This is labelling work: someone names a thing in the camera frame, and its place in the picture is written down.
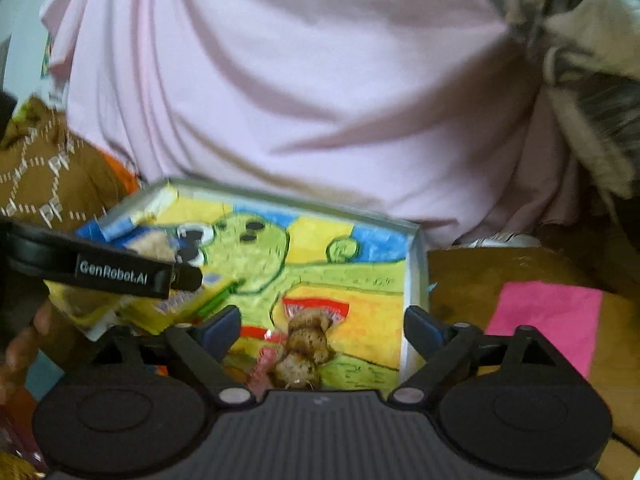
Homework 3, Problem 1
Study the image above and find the plastic bag of clothes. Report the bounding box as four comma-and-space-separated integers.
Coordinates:
480, 0, 640, 201

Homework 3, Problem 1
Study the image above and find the colourful cartoon drawing paper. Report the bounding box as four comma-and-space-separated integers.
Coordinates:
77, 187, 413, 393

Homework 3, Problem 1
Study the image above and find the pink curtain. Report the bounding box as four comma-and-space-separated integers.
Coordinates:
40, 0, 586, 246

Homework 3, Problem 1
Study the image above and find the yellow snack packet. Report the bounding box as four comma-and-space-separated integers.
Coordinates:
45, 277, 243, 338

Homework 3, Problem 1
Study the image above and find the clear quail egg packet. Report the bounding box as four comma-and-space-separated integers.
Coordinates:
245, 296, 351, 392

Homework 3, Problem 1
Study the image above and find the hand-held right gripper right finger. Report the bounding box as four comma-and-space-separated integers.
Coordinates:
391, 306, 574, 406

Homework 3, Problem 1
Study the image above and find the grey cardboard tray box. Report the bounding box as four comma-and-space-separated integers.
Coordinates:
75, 176, 431, 396

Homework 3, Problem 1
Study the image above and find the person's left hand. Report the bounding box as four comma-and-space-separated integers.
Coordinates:
0, 302, 56, 401

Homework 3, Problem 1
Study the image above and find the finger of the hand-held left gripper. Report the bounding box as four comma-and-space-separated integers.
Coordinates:
172, 265, 204, 290

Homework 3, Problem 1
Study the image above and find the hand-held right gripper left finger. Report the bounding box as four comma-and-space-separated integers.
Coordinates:
91, 305, 254, 407

